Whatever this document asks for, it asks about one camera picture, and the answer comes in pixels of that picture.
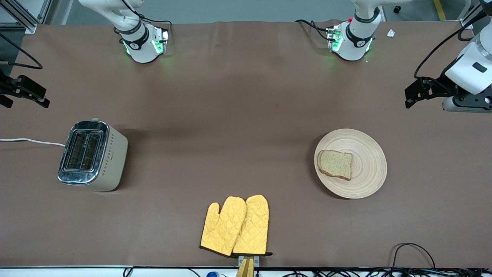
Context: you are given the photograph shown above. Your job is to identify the brown bread slice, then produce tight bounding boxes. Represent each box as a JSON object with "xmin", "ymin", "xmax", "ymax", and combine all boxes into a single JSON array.
[{"xmin": 317, "ymin": 150, "xmax": 353, "ymax": 181}]

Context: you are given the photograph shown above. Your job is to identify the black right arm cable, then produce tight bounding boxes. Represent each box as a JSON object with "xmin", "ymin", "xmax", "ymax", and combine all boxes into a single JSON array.
[{"xmin": 0, "ymin": 34, "xmax": 43, "ymax": 70}]

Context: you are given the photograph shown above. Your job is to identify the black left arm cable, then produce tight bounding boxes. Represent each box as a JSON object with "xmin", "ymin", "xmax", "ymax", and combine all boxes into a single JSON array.
[{"xmin": 414, "ymin": 10, "xmax": 492, "ymax": 81}]

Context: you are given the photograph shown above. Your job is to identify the aluminium frame profile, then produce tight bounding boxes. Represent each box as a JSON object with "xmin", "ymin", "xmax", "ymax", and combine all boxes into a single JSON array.
[
  {"xmin": 460, "ymin": 0, "xmax": 492, "ymax": 29},
  {"xmin": 0, "ymin": 0, "xmax": 52, "ymax": 34}
]

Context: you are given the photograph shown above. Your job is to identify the white table edge rail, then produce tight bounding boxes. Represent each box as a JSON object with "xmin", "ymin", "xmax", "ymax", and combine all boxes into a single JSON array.
[{"xmin": 0, "ymin": 267, "xmax": 492, "ymax": 277}]

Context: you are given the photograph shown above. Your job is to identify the small metal bracket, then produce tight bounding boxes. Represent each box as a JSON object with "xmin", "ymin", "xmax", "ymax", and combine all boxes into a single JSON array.
[{"xmin": 238, "ymin": 255, "xmax": 260, "ymax": 268}]

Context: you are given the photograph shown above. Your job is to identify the black base cable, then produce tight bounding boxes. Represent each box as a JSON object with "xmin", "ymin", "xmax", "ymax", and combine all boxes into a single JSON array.
[
  {"xmin": 295, "ymin": 19, "xmax": 331, "ymax": 41},
  {"xmin": 136, "ymin": 13, "xmax": 172, "ymax": 29}
]

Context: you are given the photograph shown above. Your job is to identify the white toaster power cord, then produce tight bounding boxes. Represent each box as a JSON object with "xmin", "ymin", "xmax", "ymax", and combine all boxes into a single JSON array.
[{"xmin": 0, "ymin": 138, "xmax": 66, "ymax": 147}]

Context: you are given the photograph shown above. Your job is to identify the black cable bundle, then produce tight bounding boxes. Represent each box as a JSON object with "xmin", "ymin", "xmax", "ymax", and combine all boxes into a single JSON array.
[{"xmin": 284, "ymin": 267, "xmax": 492, "ymax": 277}]

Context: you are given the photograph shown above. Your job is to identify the round wooden plate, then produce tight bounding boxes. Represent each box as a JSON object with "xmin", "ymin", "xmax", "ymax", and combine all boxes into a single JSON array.
[{"xmin": 314, "ymin": 128, "xmax": 387, "ymax": 199}]

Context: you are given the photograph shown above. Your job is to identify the brown table cover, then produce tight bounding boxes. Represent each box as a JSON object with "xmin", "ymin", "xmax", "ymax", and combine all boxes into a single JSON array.
[{"xmin": 0, "ymin": 20, "xmax": 492, "ymax": 269}]

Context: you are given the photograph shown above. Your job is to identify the arm base connector plate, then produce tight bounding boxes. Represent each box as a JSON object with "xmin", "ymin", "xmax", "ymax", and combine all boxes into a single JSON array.
[
  {"xmin": 326, "ymin": 25, "xmax": 342, "ymax": 52},
  {"xmin": 152, "ymin": 25, "xmax": 170, "ymax": 55}
]

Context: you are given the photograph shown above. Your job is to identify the black looped cable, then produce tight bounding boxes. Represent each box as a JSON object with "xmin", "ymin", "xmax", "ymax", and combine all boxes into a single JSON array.
[{"xmin": 392, "ymin": 243, "xmax": 437, "ymax": 270}]

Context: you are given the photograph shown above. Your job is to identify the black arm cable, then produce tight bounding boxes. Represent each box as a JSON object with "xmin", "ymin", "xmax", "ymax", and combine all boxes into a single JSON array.
[
  {"xmin": 414, "ymin": 10, "xmax": 492, "ymax": 81},
  {"xmin": 0, "ymin": 34, "xmax": 43, "ymax": 70}
]

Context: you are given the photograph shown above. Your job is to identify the beige chrome two-slot toaster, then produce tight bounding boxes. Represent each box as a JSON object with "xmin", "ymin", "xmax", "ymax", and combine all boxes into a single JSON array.
[{"xmin": 58, "ymin": 118, "xmax": 128, "ymax": 192}]

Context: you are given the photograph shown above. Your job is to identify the yellow quilted oven mitt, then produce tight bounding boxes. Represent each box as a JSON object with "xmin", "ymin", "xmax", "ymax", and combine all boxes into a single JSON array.
[
  {"xmin": 232, "ymin": 195, "xmax": 273, "ymax": 257},
  {"xmin": 200, "ymin": 197, "xmax": 247, "ymax": 257}
]

